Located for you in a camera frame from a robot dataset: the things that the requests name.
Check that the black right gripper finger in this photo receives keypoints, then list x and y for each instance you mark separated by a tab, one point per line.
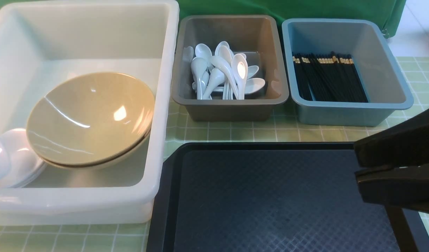
405	144
404	192

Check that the tan noodle bowl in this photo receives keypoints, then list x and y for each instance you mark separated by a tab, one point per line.
91	120

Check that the tan bowl in tub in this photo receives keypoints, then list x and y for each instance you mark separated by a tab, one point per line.
112	164

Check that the blue chopstick bin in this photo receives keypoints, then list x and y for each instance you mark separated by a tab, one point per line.
381	77

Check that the bundle of black chopsticks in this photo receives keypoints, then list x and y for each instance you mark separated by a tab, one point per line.
328	78

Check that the green cloth backdrop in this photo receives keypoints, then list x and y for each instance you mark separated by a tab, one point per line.
386	14

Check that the white spoon far right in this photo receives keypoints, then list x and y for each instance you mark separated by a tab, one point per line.
254	85

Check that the white spoon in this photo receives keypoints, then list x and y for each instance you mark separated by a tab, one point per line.
254	85
203	51
198	68

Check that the grey-brown spoon bin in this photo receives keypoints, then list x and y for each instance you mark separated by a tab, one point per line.
256	36

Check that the white spoon upright bright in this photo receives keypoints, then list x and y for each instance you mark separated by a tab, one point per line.
239	67

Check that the black serving tray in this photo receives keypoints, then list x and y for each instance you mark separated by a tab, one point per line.
273	197

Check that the white spoon left front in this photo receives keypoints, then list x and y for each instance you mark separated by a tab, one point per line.
198	68

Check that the white spoon top left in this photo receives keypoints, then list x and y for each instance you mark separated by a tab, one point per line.
203	51

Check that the white dish in tub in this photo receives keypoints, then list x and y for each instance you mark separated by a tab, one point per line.
25	164

